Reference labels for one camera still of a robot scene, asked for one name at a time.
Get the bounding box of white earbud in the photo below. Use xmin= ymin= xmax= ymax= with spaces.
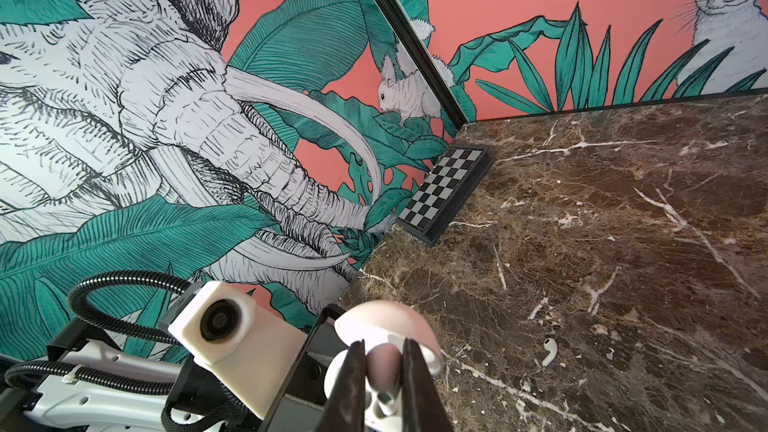
xmin=366 ymin=343 xmax=402 ymax=416
xmin=541 ymin=338 xmax=559 ymax=368

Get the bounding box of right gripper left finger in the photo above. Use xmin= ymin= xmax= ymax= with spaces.
xmin=315 ymin=341 xmax=367 ymax=432

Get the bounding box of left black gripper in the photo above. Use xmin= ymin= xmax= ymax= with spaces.
xmin=258 ymin=304 xmax=347 ymax=432

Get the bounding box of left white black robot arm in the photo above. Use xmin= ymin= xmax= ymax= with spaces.
xmin=1 ymin=270 xmax=343 ymax=431

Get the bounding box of black white checkerboard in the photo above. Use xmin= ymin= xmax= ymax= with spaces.
xmin=397 ymin=146 xmax=494 ymax=247

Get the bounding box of white round charging case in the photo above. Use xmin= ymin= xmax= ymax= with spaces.
xmin=318 ymin=300 xmax=452 ymax=431

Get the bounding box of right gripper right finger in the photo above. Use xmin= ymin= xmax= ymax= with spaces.
xmin=400 ymin=338 xmax=453 ymax=432

